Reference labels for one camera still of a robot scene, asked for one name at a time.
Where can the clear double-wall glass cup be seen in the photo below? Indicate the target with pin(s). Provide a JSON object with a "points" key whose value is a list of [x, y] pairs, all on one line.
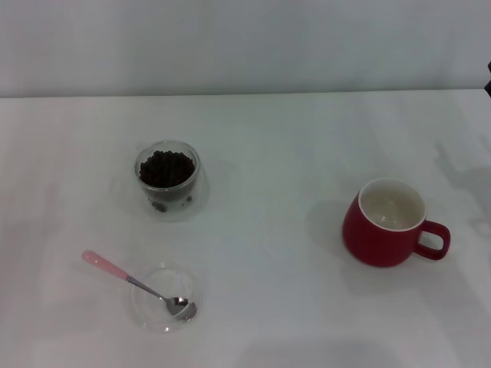
{"points": [[174, 211]]}

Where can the dark coffee beans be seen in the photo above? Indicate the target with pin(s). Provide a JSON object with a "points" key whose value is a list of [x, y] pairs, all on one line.
{"points": [[165, 168]]}

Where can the red ceramic mug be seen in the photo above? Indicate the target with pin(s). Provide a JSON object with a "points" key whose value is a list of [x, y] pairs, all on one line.
{"points": [[368, 241]]}

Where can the clear glass dish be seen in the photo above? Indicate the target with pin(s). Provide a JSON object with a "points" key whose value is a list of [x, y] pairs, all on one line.
{"points": [[170, 276]]}

